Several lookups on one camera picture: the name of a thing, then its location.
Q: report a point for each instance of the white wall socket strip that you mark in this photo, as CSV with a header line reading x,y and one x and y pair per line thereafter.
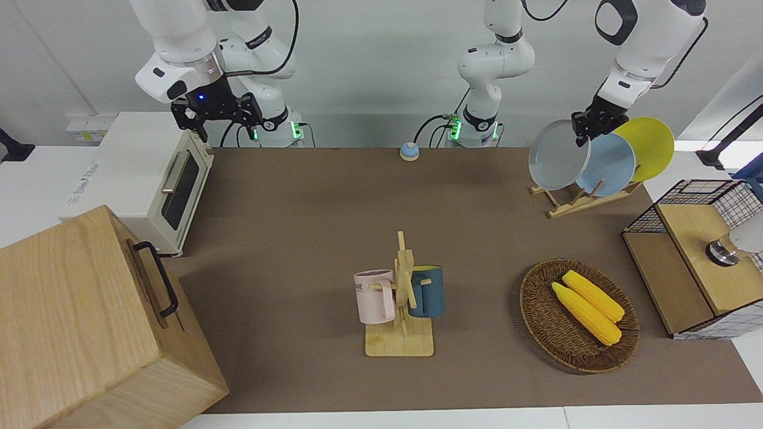
x,y
86,128

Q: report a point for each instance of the brown wicker basket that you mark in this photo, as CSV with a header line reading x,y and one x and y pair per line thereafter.
x,y
548,322

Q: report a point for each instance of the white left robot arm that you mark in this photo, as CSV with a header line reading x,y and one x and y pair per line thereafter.
x,y
495,59

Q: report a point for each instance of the pink mug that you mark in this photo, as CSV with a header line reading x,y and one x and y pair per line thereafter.
x,y
372,298

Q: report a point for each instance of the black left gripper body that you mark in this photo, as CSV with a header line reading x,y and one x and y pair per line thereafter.
x,y
602,116

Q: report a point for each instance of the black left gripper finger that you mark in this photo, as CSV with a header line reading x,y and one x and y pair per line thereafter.
x,y
594,137
579,139

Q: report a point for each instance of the white cylindrical bottle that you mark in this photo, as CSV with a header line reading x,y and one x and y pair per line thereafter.
x,y
748,235

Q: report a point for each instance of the dark blue mug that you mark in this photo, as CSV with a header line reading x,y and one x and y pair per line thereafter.
x,y
429,295

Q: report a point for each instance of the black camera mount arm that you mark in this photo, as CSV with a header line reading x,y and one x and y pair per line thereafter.
x,y
15,146
727,134

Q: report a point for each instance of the white toaster oven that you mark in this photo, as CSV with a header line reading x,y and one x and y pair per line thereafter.
x,y
125,173

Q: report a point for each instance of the gray plate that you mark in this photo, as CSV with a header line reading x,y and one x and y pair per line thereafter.
x,y
557,158

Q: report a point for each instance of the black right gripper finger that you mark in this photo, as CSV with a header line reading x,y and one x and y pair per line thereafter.
x,y
250,110
188,122

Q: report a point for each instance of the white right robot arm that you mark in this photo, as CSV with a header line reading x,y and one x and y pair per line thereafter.
x,y
173,36

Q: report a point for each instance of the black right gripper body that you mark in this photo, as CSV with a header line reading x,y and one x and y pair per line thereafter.
x,y
214,101

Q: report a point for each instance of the low wooden plate rack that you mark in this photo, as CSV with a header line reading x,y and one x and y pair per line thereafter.
x,y
575,207

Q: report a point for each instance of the wooden mug tree stand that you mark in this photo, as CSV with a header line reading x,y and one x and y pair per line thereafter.
x,y
399,342

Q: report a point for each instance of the yellow plate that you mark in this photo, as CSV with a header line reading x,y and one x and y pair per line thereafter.
x,y
653,149

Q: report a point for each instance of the white grid cloth liner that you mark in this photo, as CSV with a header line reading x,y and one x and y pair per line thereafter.
x,y
709,333

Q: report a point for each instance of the light blue plate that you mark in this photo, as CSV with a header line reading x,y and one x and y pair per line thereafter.
x,y
611,167

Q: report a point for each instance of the blue call bell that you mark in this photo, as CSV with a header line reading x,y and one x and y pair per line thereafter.
x,y
409,152

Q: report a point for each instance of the yellow corn cob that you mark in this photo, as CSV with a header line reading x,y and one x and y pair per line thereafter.
x,y
596,295
587,316

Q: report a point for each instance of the blue chair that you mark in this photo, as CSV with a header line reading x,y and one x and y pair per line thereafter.
x,y
752,176

